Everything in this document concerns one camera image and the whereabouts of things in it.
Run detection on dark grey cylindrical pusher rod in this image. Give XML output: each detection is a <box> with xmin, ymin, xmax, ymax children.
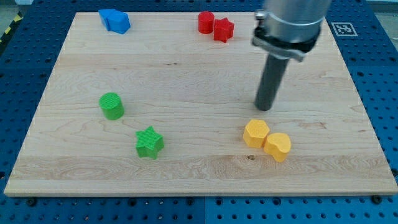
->
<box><xmin>254</xmin><ymin>55</ymin><xmax>289</xmax><ymax>111</ymax></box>

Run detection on yellow heart block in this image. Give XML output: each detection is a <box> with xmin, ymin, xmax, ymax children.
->
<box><xmin>263</xmin><ymin>133</ymin><xmax>292</xmax><ymax>162</ymax></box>

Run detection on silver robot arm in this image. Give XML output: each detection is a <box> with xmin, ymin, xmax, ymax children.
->
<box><xmin>252</xmin><ymin>0</ymin><xmax>331</xmax><ymax>111</ymax></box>

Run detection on light wooden board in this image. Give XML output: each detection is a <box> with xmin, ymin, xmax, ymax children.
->
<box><xmin>4</xmin><ymin>12</ymin><xmax>397</xmax><ymax>197</ymax></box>

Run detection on red star block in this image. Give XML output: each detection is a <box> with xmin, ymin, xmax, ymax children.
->
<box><xmin>213</xmin><ymin>17</ymin><xmax>234</xmax><ymax>43</ymax></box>

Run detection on yellow hexagon block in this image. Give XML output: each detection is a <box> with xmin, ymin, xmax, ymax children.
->
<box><xmin>243</xmin><ymin>119</ymin><xmax>270</xmax><ymax>148</ymax></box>

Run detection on white fiducial marker tag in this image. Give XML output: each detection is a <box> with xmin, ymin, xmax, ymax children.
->
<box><xmin>331</xmin><ymin>22</ymin><xmax>358</xmax><ymax>37</ymax></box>

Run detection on red cylinder block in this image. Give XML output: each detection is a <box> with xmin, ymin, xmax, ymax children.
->
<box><xmin>198</xmin><ymin>11</ymin><xmax>215</xmax><ymax>34</ymax></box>

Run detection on green star block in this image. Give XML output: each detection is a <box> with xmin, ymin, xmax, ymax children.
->
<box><xmin>136</xmin><ymin>126</ymin><xmax>164</xmax><ymax>160</ymax></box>

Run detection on blue hexagon block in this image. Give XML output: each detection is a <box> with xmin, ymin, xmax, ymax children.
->
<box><xmin>106</xmin><ymin>10</ymin><xmax>131</xmax><ymax>34</ymax></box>

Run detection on green cylinder block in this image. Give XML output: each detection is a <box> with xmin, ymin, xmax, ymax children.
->
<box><xmin>99</xmin><ymin>92</ymin><xmax>124</xmax><ymax>120</ymax></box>

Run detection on blue cube block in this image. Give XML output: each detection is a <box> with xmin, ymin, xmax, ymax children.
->
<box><xmin>98</xmin><ymin>9</ymin><xmax>116</xmax><ymax>31</ymax></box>

